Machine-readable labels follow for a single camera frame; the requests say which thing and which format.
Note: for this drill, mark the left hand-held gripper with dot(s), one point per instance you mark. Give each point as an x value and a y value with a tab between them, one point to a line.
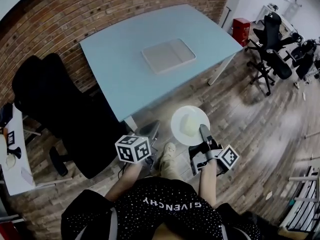
132	149

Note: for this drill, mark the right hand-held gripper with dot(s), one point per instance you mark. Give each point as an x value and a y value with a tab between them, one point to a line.
227	157

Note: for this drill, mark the white round plate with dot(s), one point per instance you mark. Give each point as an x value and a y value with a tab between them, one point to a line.
182	131

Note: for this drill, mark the grey rectangular tray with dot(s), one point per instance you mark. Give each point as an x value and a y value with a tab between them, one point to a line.
168	56

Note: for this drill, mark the person's left forearm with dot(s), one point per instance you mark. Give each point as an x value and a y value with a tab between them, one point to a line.
127	181

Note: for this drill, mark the person's right forearm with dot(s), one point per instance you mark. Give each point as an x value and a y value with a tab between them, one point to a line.
208	184

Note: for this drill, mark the person's white shoe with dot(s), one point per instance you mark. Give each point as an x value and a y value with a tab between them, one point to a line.
168	150

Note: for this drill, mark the person's beige trouser leg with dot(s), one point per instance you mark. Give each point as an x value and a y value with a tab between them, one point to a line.
171	169

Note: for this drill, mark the light blue table white legs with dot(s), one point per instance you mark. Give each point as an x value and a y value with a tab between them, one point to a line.
120	64

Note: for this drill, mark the person's black dotted shirt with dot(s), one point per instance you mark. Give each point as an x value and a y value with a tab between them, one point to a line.
162	209

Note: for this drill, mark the black office chair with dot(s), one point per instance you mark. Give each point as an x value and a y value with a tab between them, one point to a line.
272	41
305	59
62	109

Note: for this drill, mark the red box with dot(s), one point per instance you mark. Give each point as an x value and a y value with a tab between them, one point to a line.
241	31

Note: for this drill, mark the white metal rack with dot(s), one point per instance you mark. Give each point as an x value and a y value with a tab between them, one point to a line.
305	199

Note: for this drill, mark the small grey card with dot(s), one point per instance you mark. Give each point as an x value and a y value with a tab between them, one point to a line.
27	176

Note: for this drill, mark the small black stand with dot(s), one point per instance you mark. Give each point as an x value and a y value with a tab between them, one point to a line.
14	152

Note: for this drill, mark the black-and-white printed card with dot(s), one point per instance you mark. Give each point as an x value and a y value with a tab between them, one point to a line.
11	138

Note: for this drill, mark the white desk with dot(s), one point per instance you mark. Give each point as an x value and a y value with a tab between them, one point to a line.
17	176

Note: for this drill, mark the red cabinet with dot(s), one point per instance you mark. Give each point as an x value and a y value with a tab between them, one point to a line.
6	231

